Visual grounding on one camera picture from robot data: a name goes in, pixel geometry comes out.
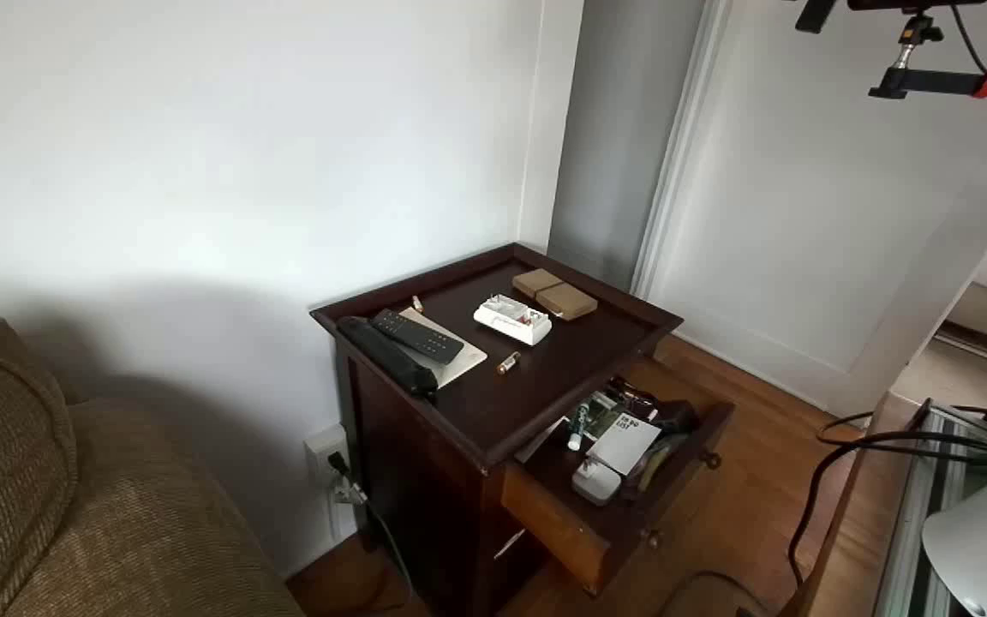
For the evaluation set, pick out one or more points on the white charger block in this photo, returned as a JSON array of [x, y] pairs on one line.
[[598, 480]]

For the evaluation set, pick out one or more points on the white paper pad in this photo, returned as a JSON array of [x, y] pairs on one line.
[[465, 364]]

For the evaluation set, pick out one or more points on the dark wooden nightstand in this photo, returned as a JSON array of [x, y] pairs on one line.
[[427, 456]]

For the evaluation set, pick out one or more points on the green and black packet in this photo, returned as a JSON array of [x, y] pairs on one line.
[[598, 413]]

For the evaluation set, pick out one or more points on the black camera boom bar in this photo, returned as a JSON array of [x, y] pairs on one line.
[[926, 83]]

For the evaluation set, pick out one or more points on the grey metal frame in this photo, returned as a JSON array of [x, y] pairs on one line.
[[915, 536]]

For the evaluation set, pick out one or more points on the white wall outlet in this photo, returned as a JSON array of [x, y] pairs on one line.
[[321, 445]]

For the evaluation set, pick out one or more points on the brown fabric sofa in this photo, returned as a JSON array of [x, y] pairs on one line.
[[117, 516]]

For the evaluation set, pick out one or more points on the white flat box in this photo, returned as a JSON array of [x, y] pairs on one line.
[[624, 445]]

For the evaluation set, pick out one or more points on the tan leather wallet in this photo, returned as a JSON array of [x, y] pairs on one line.
[[567, 302]]

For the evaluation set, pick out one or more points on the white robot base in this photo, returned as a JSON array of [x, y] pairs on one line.
[[984, 550]]

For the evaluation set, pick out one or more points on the grey remote with buttons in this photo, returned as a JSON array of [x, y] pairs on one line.
[[417, 333]]

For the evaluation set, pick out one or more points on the white remote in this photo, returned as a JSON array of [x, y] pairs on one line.
[[513, 319]]

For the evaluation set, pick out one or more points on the black item in drawer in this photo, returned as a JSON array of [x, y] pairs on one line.
[[670, 416]]

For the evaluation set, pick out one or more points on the open wooden drawer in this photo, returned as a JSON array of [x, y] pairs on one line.
[[564, 526]]

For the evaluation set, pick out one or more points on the long black remote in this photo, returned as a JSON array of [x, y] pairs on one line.
[[385, 359]]

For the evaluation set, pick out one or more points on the small beige item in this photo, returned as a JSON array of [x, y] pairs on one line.
[[417, 302]]

